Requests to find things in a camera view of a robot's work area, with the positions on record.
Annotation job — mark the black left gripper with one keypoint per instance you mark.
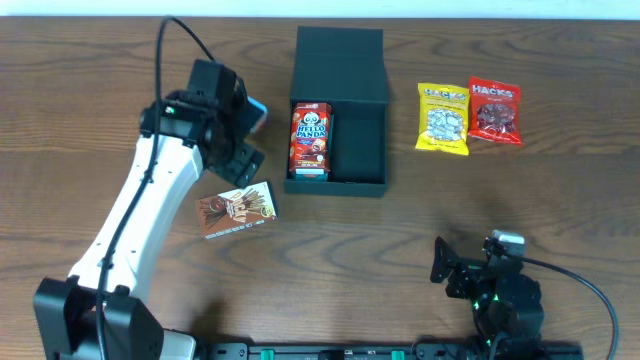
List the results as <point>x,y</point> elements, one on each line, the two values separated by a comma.
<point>244,168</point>

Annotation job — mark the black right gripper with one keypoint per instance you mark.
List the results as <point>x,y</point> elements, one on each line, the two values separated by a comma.
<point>468,270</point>

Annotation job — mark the brown Pocky box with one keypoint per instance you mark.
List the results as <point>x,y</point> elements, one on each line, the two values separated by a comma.
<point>236,210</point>

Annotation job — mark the red Hello Panda box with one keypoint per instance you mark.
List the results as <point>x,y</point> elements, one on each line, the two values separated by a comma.
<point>311,132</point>

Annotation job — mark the red Hacks candy bag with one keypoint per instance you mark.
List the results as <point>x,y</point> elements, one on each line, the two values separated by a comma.
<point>494,111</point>

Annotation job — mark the teal Good Day cookie box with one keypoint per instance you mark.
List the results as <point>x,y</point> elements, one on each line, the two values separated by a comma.
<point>310,174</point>

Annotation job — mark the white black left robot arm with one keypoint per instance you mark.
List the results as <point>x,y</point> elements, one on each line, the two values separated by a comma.
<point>100,311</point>

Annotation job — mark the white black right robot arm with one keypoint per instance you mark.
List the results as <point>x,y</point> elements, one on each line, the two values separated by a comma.
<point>506,304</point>

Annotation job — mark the dark green open box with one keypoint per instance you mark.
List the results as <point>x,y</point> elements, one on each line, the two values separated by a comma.
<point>344,68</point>

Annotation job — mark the yellow Hacks candy bag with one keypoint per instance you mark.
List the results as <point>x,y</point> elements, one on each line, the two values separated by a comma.
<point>443,118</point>

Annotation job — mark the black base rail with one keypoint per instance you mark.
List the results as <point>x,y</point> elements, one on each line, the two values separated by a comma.
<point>422,350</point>

